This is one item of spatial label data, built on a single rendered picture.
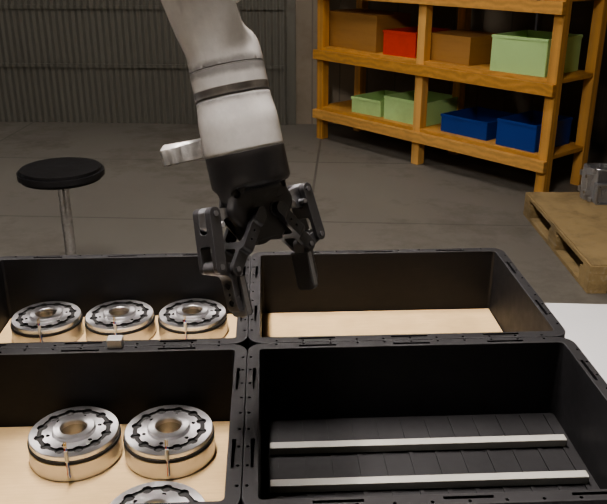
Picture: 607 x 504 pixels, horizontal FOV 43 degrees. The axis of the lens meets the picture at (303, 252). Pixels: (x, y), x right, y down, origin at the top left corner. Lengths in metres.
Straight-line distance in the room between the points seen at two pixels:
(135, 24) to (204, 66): 5.75
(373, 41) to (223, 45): 4.79
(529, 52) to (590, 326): 3.22
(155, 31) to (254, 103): 5.73
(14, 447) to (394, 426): 0.46
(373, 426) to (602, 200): 3.41
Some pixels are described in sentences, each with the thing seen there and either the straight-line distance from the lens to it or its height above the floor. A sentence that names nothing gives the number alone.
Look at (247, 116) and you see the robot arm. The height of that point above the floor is 1.24.
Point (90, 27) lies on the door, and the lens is 6.56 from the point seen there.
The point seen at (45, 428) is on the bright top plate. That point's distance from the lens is 0.97.
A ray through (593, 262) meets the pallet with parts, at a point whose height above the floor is 0.13.
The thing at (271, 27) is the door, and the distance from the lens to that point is 6.27.
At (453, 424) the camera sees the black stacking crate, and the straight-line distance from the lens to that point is 0.99.
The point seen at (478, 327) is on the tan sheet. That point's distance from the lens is 1.23.
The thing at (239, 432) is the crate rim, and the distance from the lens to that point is 0.79.
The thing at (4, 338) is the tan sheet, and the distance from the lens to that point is 1.25.
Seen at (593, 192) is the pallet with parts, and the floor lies 0.18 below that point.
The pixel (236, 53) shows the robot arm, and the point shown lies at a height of 1.29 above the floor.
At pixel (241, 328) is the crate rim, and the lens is 0.98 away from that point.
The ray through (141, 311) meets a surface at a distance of 1.20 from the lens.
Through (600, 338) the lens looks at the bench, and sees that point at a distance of 1.54.
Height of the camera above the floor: 1.38
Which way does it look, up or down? 22 degrees down
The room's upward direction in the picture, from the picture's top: straight up
